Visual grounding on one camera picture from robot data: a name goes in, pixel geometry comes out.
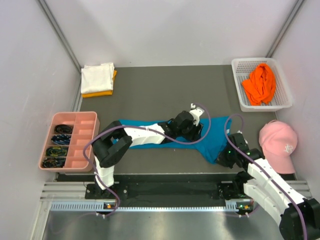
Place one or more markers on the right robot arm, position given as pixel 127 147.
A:
pixel 297 216

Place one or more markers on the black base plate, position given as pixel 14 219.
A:
pixel 173 194

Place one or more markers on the orange crumpled t shirt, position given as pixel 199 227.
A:
pixel 261 85

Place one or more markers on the pink cap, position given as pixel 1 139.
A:
pixel 278 141

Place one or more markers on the white perforated plastic basket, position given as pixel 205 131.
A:
pixel 241 69

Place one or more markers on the blue t shirt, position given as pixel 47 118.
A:
pixel 209 147

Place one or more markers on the white folded t shirt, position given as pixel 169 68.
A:
pixel 106 69

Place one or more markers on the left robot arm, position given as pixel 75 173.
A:
pixel 109 148

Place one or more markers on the grey slotted cable duct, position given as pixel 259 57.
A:
pixel 91 206

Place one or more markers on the pink compartment tray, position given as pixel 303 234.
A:
pixel 68 134

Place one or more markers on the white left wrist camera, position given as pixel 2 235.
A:
pixel 196 112

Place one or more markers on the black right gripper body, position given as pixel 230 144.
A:
pixel 226 158

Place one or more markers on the yellow folded t shirt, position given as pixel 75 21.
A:
pixel 100 94

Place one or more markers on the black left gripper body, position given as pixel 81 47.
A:
pixel 191 133

